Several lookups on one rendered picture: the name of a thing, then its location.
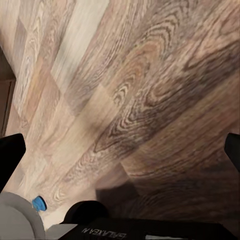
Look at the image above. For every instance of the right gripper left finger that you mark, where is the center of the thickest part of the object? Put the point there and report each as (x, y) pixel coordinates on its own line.
(12, 149)

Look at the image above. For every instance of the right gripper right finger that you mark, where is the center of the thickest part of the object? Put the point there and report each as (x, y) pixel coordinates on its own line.
(232, 149)

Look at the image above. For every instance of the sandal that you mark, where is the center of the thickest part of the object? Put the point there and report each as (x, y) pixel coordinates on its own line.
(39, 204)

